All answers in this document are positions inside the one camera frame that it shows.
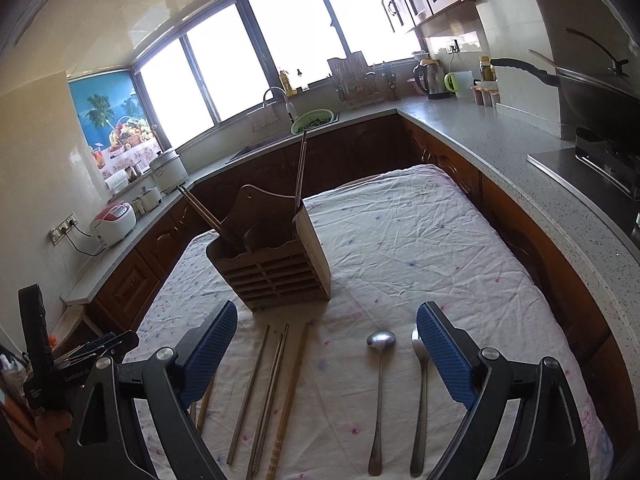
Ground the light wooden chopstick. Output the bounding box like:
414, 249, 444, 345
266, 322, 310, 480

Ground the metal spoon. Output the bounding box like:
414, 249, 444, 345
367, 330, 396, 477

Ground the kitchen faucet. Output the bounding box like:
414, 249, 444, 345
262, 86, 298, 122

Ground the left hand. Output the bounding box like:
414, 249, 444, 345
1, 392, 73, 479

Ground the white red rice cooker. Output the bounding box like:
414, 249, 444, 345
90, 200, 137, 247

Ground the metal fork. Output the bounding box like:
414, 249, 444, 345
410, 327, 430, 478

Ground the dark chopstick pair member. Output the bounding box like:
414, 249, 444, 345
245, 324, 290, 479

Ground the chopstick in holder left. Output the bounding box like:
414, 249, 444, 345
177, 185, 234, 245

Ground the chopstick in holder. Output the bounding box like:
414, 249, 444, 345
294, 129, 307, 216
177, 185, 234, 245

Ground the wooden utensil holder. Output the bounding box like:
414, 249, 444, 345
206, 184, 331, 312

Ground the tropical beach poster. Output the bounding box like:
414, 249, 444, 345
68, 70, 160, 180

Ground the white patterned tablecloth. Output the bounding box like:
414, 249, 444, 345
121, 162, 615, 480

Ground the chopstick in holder right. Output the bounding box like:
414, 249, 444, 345
294, 129, 307, 216

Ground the gas stove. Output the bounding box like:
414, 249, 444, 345
527, 128, 639, 247

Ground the green colander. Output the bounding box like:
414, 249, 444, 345
291, 108, 335, 134

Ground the black wok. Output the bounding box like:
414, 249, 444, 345
490, 27, 639, 154

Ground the dish drying rack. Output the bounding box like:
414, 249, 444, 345
328, 51, 399, 110

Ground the green cup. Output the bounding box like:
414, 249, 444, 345
444, 72, 460, 93

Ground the electric kettle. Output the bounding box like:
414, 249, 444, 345
413, 58, 454, 100

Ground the wall power socket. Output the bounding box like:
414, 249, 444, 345
49, 214, 77, 245

